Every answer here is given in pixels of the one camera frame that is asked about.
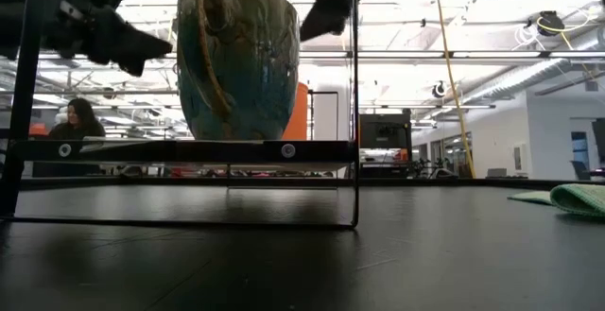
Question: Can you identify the black table frame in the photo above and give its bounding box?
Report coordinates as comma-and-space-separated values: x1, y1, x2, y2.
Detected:
0, 176, 605, 192

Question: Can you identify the brown teal ceramic mug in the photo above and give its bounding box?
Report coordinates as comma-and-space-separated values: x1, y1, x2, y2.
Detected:
175, 0, 302, 142

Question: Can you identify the person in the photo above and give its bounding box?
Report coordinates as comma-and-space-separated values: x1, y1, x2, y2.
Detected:
31, 96, 109, 179

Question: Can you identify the black framed white panel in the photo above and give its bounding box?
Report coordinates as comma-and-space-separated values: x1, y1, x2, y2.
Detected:
307, 90, 340, 142

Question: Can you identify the wooden shelf with black frame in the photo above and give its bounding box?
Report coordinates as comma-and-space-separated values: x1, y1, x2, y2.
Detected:
0, 0, 360, 231

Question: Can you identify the hanging black cable reel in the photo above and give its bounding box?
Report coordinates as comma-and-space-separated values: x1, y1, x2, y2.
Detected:
536, 9, 567, 37
430, 79, 449, 100

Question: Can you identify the green microfibre cloth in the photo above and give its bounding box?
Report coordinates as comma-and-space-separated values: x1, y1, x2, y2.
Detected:
507, 182, 605, 218

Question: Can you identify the yellow cable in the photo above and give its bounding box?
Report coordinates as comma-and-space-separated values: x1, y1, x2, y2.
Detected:
432, 0, 476, 180

